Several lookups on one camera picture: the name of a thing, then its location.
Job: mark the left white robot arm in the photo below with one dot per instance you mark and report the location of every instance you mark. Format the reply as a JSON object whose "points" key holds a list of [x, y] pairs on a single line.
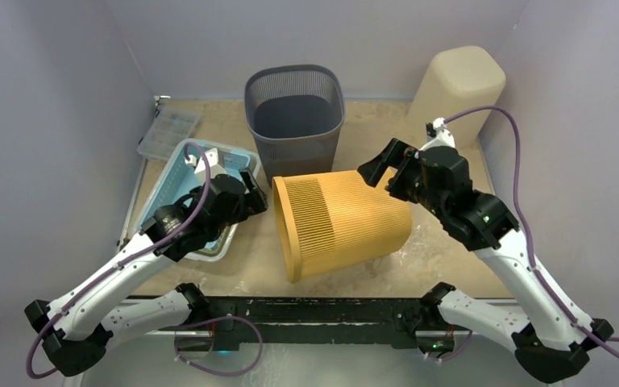
{"points": [[77, 329]]}

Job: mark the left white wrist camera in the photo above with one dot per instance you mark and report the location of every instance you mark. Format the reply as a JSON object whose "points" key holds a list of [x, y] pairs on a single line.
{"points": [[213, 158]]}

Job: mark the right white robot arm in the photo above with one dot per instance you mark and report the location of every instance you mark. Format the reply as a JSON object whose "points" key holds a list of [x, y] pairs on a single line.
{"points": [[549, 339]]}

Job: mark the aluminium frame rail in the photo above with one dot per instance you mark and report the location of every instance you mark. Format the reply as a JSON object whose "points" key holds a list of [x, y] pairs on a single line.
{"points": [[183, 311]]}

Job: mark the beige plastic bin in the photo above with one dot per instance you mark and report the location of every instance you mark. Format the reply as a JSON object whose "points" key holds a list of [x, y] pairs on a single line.
{"points": [[456, 80]]}

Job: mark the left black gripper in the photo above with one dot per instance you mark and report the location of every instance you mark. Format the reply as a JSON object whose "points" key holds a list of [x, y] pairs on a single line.
{"points": [[252, 203]]}

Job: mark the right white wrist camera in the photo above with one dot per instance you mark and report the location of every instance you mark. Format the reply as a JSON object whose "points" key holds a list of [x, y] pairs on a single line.
{"points": [[438, 135]]}

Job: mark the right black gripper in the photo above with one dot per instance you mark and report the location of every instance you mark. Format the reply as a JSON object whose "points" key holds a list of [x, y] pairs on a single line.
{"points": [[400, 174]]}

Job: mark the clear compartment organizer box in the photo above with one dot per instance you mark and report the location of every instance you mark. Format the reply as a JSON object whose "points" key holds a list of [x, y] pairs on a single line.
{"points": [[171, 126]]}

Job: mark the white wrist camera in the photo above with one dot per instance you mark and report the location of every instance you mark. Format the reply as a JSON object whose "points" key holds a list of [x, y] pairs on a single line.
{"points": [[438, 135], [213, 158]]}

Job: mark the yellow mesh basket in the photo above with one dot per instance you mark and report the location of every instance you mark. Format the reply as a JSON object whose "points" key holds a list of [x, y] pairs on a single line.
{"points": [[330, 221]]}

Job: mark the grey mesh basket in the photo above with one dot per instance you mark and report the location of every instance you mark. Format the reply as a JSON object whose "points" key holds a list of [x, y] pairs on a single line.
{"points": [[295, 114]]}

